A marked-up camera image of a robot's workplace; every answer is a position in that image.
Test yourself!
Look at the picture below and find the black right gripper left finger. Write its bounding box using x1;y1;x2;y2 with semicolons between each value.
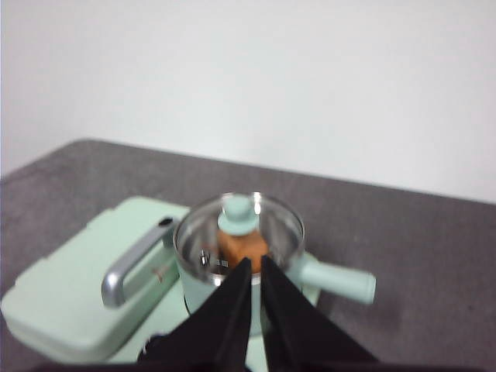
145;257;253;365

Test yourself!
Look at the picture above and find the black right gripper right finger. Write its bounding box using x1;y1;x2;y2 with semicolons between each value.
260;254;379;367

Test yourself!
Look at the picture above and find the glass lid with green knob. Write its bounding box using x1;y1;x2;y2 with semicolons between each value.
174;191;305;283

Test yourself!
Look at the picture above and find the green breakfast machine base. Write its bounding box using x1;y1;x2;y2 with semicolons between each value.
108;267;322;365

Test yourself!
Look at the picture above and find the green pot with handle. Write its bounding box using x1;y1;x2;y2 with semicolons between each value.
173;191;377;338

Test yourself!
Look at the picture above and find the chrome grill cover handle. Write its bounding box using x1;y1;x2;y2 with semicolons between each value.
101;217;175;309

